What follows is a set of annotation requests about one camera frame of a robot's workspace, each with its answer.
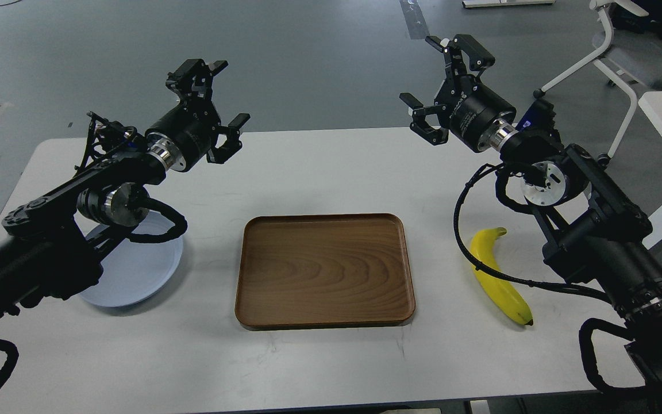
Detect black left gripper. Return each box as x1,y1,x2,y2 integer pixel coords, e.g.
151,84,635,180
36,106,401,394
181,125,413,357
145,59,251,172

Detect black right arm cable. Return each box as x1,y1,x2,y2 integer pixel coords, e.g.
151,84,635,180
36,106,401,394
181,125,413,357
453,163,610,302

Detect light blue plate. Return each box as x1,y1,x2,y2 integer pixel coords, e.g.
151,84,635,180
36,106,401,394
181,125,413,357
79,236,184,308

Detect white office chair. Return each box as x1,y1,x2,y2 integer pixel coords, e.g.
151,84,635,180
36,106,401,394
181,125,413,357
533,1,662,167

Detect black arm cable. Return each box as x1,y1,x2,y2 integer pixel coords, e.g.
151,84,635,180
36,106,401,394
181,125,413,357
127,197,188,244
453,163,610,302

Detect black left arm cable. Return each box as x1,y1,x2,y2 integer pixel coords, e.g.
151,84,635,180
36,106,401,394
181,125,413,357
127,197,188,244

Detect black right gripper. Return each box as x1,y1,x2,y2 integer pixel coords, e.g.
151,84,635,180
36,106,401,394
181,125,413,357
399,34,517,153

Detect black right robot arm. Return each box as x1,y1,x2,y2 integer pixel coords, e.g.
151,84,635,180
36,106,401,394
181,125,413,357
399,34,662,413

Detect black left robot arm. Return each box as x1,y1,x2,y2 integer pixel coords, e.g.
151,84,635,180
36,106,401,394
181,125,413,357
0,59,250,389

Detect yellow banana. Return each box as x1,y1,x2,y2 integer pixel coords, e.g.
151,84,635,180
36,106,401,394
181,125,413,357
469,227,534,327

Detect brown wooden tray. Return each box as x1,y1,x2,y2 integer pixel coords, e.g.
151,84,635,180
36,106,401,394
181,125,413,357
234,213,416,330

